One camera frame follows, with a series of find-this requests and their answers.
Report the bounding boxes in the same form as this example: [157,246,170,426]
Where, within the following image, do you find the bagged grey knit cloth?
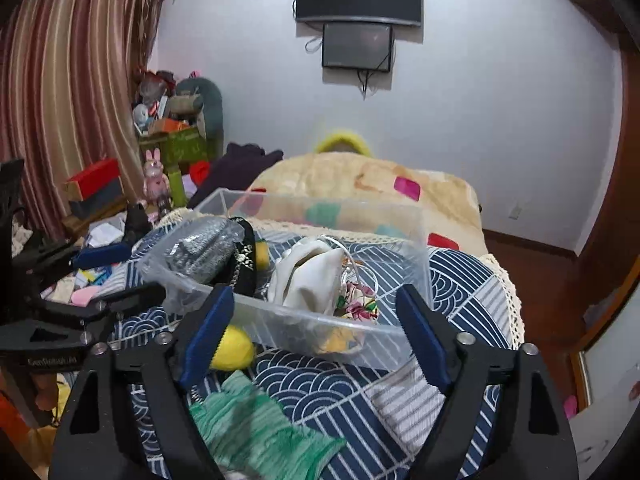
[143,214,245,284]

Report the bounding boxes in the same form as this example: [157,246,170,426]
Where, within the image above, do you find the yellow felt ball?
[209,325,255,372]

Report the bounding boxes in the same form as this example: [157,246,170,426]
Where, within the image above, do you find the green knit cloth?
[189,370,346,479]

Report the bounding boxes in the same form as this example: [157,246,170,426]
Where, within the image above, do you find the white drawstring pouch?
[267,237,346,315]

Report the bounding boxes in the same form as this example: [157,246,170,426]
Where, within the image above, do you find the red shoe box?
[63,158,120,202]

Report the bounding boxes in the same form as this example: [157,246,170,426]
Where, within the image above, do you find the white sliding wardrobe door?
[570,289,639,479]

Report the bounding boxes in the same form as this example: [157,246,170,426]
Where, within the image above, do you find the pink rabbit doll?
[143,148,171,214]

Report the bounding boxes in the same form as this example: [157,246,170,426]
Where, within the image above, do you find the green bottle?
[168,167,188,208]

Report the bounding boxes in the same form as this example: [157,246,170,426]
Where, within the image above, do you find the red object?
[189,160,210,188]

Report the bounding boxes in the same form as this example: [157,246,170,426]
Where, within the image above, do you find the blue white patterned tablecloth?
[98,206,526,480]

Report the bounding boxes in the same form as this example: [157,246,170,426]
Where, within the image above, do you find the brown wooden door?
[546,0,639,403]

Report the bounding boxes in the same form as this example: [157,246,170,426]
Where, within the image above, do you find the green cardboard box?
[138,127,216,169]

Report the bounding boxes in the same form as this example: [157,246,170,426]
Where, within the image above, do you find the dark purple garment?
[186,142,284,209]

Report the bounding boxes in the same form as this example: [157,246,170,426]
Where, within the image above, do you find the clear plastic storage box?
[138,190,431,370]

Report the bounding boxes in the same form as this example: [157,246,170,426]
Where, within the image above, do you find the grey green neck pillow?
[165,77,224,158]

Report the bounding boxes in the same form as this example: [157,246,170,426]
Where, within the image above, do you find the floral fabric piece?
[334,281,380,323]

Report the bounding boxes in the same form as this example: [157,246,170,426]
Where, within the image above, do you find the striped red curtain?
[1,0,163,237]

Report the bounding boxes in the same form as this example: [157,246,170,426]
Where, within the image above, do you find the yellow fuzzy hoop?
[314,129,372,157]

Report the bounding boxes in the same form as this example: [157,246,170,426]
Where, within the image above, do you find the small black monitor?
[322,23,394,73]

